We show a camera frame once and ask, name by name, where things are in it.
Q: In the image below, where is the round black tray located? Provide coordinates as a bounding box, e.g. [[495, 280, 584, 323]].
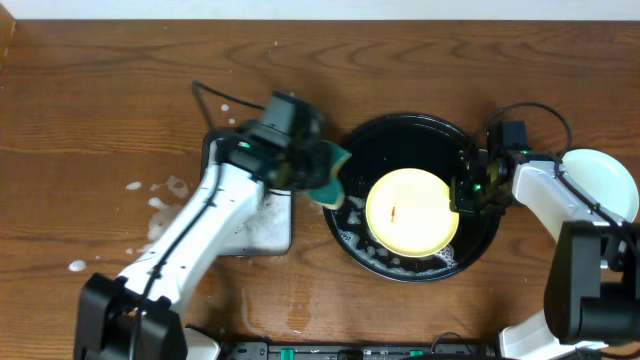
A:
[[324, 113, 500, 283]]

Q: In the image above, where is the green yellow sponge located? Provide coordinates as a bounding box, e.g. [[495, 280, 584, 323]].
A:
[[305, 141, 352, 210]]

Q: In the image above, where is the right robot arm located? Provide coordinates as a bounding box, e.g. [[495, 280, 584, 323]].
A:
[[450, 150, 639, 359]]

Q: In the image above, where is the rectangular black soap tray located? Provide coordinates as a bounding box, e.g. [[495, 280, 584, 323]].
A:
[[191, 131, 294, 256]]

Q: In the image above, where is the yellow plate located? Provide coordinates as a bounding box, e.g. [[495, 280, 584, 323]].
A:
[[365, 168, 460, 258]]

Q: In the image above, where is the white plate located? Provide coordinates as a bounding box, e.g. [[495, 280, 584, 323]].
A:
[[562, 149, 639, 222]]

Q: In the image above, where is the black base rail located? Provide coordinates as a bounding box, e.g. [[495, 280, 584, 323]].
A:
[[218, 340, 503, 360]]

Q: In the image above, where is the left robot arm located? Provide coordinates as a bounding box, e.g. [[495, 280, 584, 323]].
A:
[[73, 124, 332, 359]]

